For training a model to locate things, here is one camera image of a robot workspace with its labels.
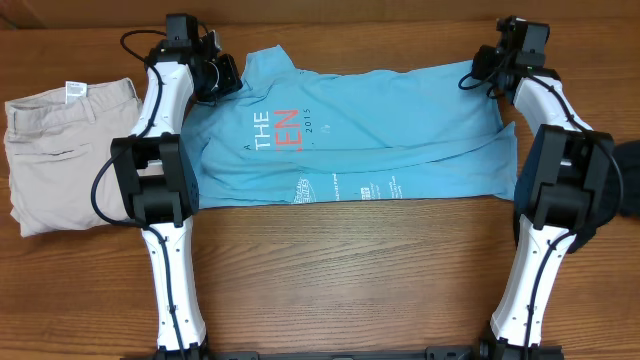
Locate light blue printed t-shirt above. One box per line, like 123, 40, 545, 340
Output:
182, 46, 517, 208

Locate folded beige khaki pants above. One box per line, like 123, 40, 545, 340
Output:
4, 78, 141, 237

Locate black Nike garment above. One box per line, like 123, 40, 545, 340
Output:
513, 139, 640, 255

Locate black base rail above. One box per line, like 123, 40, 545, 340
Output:
121, 346, 565, 360

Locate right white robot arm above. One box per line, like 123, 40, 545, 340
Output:
469, 16, 619, 359

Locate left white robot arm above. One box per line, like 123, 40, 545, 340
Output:
111, 14, 242, 359

